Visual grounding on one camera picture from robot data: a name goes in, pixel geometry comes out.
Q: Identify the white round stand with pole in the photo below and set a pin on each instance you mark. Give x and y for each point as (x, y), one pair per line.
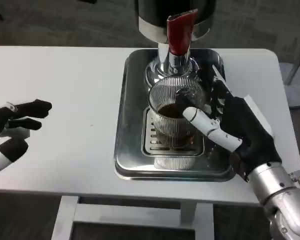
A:
(298, 92)

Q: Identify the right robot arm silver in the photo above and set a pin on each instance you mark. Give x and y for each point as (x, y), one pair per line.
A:
(277, 195)

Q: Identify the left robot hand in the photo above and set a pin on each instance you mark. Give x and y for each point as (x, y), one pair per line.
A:
(5, 120)

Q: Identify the white table frame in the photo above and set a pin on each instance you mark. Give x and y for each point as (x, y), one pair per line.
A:
(195, 220)

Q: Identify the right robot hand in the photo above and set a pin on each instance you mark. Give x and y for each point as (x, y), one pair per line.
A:
(250, 130)

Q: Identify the red tap lever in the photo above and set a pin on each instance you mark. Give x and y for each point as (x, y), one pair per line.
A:
(178, 35)

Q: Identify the black and steel drink dispenser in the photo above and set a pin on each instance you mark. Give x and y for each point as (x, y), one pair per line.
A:
(152, 15)

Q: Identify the clear ribbed glass cup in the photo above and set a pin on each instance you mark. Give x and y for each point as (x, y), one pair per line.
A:
(165, 125)

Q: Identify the steel drip tray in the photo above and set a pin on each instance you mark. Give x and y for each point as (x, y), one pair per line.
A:
(130, 112)

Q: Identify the steel drip grid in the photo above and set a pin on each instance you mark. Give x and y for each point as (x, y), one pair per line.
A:
(150, 146)

